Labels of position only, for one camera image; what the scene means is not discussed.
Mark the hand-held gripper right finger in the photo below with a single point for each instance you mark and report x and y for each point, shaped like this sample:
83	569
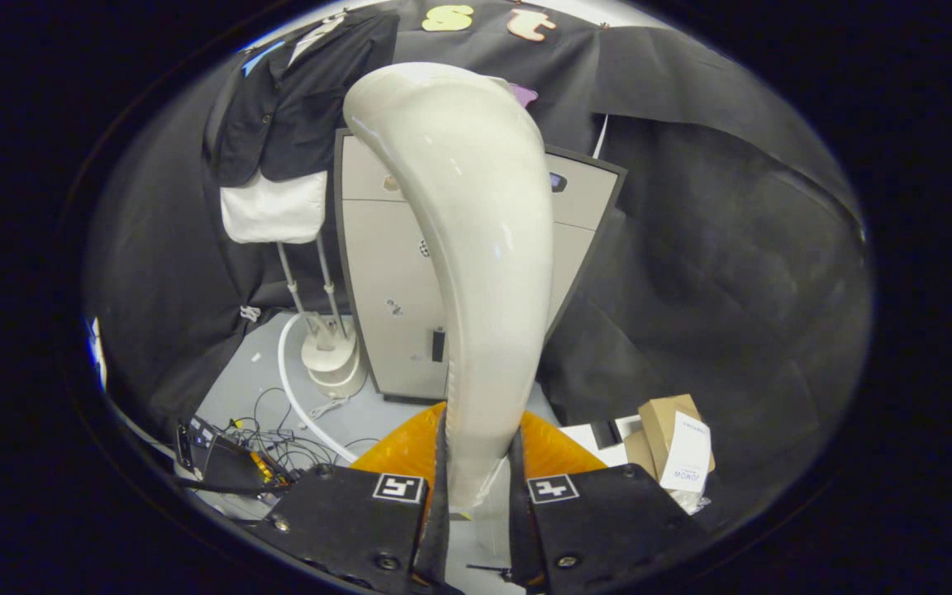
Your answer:
523	529

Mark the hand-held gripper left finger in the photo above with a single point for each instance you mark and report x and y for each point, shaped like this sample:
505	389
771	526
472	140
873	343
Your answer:
436	529

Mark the grey garment steamer pole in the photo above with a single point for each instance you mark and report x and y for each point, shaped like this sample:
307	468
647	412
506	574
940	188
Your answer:
333	289
294	289

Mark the white garment steamer head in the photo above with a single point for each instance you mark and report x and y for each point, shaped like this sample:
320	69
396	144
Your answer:
476	248

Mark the white shirt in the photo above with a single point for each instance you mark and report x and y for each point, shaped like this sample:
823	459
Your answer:
273	211

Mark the black suit jacket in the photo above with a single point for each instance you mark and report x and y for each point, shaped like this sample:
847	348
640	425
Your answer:
311	124

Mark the white paper sheet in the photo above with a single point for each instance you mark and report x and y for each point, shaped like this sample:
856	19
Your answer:
587	438

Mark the small plain cardboard box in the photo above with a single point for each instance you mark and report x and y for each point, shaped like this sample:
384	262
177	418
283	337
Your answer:
637	453

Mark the cardboard box with white label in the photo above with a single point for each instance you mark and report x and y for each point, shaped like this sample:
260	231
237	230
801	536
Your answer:
678	438

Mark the black electronic device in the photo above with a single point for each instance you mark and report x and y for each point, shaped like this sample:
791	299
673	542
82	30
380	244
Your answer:
228	463

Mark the grey cabinet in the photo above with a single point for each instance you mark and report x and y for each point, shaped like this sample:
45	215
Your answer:
389	273

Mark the white cloth tie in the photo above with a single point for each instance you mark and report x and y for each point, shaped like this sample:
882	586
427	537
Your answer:
250	313

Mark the black backdrop cloth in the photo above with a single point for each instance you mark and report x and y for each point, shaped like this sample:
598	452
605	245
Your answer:
732	289

